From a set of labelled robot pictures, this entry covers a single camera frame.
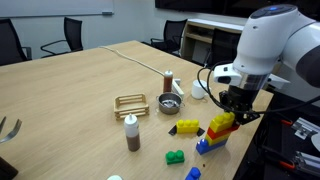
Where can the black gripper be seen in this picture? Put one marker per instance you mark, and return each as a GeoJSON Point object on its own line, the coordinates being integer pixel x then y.
{"type": "Point", "coordinates": [241, 98]}

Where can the multicolour lego stack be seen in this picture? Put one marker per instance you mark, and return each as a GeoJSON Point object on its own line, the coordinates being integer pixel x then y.
{"type": "Point", "coordinates": [216, 135]}

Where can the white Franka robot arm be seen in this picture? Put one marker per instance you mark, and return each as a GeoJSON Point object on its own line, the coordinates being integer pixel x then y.
{"type": "Point", "coordinates": [266, 40]}

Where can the yellow lego brick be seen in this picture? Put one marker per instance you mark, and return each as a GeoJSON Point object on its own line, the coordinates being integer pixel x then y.
{"type": "Point", "coordinates": [187, 127]}

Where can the green lego brick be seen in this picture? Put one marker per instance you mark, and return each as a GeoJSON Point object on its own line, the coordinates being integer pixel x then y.
{"type": "Point", "coordinates": [174, 158]}

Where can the blue lego brick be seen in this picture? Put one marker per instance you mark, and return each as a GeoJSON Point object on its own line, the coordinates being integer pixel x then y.
{"type": "Point", "coordinates": [193, 174]}

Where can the white wrist sensor module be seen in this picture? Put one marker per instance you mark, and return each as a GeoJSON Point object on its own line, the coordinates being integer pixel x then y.
{"type": "Point", "coordinates": [226, 75]}

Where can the white ceramic mug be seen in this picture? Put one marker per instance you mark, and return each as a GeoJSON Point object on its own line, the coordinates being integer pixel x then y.
{"type": "Point", "coordinates": [197, 90]}

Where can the black office chair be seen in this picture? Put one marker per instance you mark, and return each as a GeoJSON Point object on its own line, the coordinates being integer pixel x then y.
{"type": "Point", "coordinates": [223, 46]}
{"type": "Point", "coordinates": [175, 33]}
{"type": "Point", "coordinates": [9, 41]}
{"type": "Point", "coordinates": [73, 35]}

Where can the small metal pot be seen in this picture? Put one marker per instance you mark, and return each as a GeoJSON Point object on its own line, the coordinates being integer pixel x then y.
{"type": "Point", "coordinates": [170, 104]}

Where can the brown sauce bottle white cap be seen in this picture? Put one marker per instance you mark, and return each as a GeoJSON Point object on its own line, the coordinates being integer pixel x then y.
{"type": "Point", "coordinates": [132, 133]}
{"type": "Point", "coordinates": [168, 83]}

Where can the wooden bench shelf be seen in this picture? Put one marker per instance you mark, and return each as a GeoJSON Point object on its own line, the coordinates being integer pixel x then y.
{"type": "Point", "coordinates": [200, 33]}

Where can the grey round disc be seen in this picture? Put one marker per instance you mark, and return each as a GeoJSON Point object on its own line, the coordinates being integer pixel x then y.
{"type": "Point", "coordinates": [316, 142]}

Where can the small wooden crate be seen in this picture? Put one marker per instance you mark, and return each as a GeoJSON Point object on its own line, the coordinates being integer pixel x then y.
{"type": "Point", "coordinates": [130, 110]}

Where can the red squeeze bottle white cap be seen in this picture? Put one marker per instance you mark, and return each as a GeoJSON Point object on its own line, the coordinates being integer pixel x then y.
{"type": "Point", "coordinates": [115, 178]}

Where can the whiteboard eraser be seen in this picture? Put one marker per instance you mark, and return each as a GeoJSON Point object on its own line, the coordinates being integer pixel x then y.
{"type": "Point", "coordinates": [107, 13]}

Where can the dark brown object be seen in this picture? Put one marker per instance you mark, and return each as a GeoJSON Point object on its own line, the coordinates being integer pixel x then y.
{"type": "Point", "coordinates": [6, 170]}

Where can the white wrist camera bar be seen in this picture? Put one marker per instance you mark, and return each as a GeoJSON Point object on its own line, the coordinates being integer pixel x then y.
{"type": "Point", "coordinates": [278, 81]}

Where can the aluminium extrusion bracket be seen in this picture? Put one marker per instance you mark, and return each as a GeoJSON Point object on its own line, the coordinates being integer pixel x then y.
{"type": "Point", "coordinates": [305, 128]}

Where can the aluminium extrusion rail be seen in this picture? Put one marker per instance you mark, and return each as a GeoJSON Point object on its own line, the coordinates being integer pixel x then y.
{"type": "Point", "coordinates": [308, 161]}

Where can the black wall screen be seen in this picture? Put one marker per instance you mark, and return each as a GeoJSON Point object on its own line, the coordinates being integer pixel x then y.
{"type": "Point", "coordinates": [206, 6]}

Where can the wall whiteboard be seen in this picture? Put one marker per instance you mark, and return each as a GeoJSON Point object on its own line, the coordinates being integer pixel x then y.
{"type": "Point", "coordinates": [53, 7]}

